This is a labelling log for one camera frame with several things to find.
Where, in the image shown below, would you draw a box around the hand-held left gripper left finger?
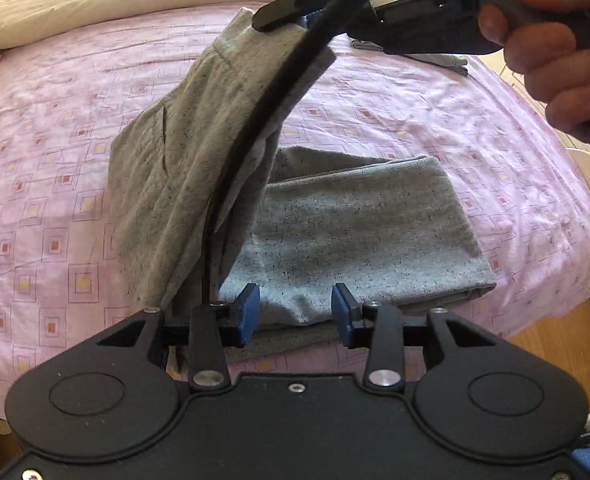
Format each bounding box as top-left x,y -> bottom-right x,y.
95,283 -> 262,394

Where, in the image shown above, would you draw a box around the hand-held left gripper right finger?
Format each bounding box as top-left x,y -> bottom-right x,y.
331,283 -> 498,393

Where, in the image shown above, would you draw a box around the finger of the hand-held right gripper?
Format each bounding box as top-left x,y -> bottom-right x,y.
252,0 -> 337,32

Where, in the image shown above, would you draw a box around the light grey speckled pants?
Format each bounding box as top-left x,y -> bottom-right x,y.
108,7 -> 498,362

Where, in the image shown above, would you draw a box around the person's right hand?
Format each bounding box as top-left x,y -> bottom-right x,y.
477,0 -> 590,137

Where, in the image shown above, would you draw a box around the dark grey folded cloth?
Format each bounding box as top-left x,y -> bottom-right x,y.
350,37 -> 470,79

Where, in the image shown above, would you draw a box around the beige duvet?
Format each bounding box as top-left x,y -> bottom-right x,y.
0,0 -> 328,52

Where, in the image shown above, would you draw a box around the pink patterned bedspread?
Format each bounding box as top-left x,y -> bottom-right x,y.
0,2 -> 590,419

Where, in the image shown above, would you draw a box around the black cable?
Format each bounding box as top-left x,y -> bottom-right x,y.
202,0 -> 402,311

